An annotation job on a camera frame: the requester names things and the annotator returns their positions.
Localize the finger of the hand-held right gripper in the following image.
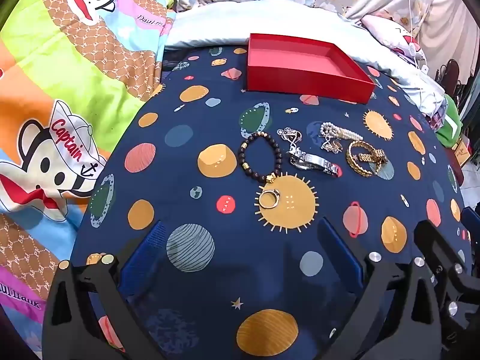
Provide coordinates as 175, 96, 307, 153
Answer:
413, 219, 480, 349
461, 205, 480, 235

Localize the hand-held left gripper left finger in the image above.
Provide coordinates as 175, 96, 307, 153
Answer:
43, 220, 166, 360

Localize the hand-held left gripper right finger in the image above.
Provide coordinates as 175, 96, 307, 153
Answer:
317, 217, 445, 360

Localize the gold ring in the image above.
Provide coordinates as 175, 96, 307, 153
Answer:
258, 188, 281, 210

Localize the silver wristwatch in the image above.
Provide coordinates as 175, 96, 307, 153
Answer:
287, 143, 340, 178

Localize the pearl bracelet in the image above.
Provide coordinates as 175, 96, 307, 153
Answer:
319, 121, 364, 142

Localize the silver dangle earring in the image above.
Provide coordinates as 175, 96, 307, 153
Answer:
277, 126, 303, 145

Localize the dark bead bracelet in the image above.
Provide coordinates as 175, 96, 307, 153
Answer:
237, 131, 280, 184

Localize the red cardboard box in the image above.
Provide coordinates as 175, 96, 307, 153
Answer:
245, 33, 377, 104

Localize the navy planet print blanket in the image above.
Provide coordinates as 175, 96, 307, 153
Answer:
69, 43, 472, 360

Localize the green cloth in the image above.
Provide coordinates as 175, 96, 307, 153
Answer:
435, 95, 466, 148

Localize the cartoon monkey print blanket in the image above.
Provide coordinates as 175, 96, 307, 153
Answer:
0, 0, 177, 349

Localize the pink cartoon pillow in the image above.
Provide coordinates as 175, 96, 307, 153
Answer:
360, 14, 426, 62

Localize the beige curtain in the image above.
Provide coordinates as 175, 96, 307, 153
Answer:
418, 0, 480, 72

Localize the white pillow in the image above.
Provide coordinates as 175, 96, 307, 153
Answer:
165, 0, 449, 117

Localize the white cable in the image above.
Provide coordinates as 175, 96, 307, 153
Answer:
403, 0, 430, 74

